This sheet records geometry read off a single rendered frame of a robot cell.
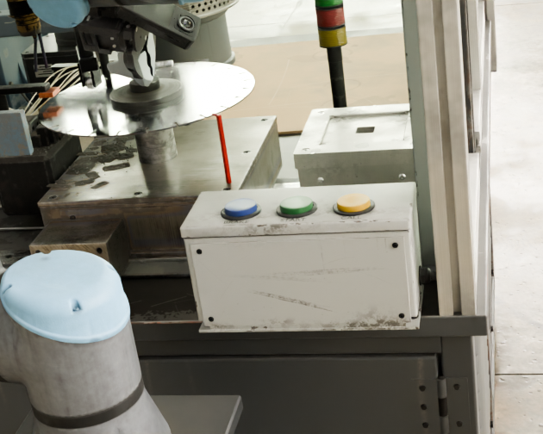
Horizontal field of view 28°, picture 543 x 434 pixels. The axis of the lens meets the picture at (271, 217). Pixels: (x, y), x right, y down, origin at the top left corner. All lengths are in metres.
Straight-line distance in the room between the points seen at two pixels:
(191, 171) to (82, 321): 0.61
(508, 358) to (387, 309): 1.35
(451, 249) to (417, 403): 0.23
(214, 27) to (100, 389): 1.40
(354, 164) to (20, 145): 0.47
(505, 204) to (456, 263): 2.09
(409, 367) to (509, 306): 1.46
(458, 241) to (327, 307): 0.18
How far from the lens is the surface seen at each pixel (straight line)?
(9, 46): 2.33
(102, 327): 1.06
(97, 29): 1.51
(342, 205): 1.29
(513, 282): 2.97
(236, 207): 1.32
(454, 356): 1.41
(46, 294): 1.05
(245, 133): 1.73
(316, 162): 1.48
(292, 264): 1.31
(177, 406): 1.25
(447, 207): 1.30
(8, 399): 1.61
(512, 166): 3.69
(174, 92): 1.62
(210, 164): 1.63
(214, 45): 2.37
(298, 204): 1.31
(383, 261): 1.29
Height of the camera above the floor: 1.44
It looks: 24 degrees down
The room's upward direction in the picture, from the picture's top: 8 degrees counter-clockwise
